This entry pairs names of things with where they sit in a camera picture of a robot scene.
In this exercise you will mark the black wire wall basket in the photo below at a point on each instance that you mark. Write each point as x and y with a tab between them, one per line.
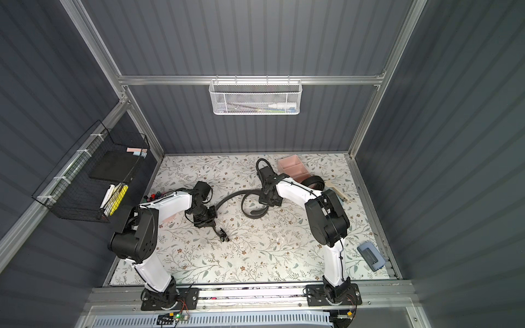
93	184

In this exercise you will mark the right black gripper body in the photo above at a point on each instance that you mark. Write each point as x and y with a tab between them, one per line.
264	175

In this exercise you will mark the pink compartment storage tray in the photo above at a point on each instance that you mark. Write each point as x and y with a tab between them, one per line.
293	167

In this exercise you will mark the pink pen cup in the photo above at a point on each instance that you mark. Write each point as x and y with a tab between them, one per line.
154	197

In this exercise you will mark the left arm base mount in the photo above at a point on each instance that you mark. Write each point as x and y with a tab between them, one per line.
173	299

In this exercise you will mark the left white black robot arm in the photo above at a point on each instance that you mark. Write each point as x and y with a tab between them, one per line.
137	243

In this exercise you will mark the pastel sticky notes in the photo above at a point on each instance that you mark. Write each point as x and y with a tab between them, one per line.
138	152

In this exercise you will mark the beige blue eraser block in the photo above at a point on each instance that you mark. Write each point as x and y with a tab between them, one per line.
330	185

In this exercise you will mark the floral table mat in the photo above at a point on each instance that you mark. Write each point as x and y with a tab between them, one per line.
277	248

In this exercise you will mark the yellow highlighter pack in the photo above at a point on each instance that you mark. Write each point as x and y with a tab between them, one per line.
115	199

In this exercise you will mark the white marker in basket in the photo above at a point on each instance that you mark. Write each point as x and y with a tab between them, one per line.
107	196

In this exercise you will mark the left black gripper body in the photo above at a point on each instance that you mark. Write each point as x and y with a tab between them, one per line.
212	223

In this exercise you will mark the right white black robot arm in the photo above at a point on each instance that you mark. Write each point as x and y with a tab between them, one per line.
326	217

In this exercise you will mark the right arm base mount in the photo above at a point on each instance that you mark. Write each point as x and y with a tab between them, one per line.
318	295

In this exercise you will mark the white wire mesh basket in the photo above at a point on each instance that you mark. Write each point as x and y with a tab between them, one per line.
256	98

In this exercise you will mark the short black leather belt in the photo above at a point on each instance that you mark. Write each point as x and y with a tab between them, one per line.
254	214

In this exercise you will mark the black notebook in basket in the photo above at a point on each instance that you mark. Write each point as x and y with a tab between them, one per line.
116	167

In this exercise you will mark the long black leather belt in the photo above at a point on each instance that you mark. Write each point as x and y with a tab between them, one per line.
314	182

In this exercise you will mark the grey blue stapler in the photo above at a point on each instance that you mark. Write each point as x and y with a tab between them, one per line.
372	256

